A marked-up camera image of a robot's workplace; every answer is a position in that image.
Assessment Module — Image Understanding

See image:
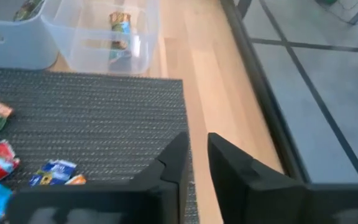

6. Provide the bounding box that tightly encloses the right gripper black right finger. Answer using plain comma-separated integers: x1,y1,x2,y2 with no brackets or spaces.
208,133,307,224

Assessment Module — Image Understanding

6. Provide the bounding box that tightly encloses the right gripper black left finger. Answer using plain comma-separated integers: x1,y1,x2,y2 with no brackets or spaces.
129,131,190,224

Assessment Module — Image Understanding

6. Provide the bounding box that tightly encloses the green wrapper granola bar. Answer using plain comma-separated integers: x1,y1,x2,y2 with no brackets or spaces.
12,0,45,22

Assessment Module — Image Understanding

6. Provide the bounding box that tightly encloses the dark grey woven mat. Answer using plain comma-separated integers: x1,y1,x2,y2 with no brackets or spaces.
0,67,200,224

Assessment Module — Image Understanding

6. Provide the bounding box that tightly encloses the clear plastic bin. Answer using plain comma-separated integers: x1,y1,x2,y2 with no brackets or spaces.
40,0,161,75

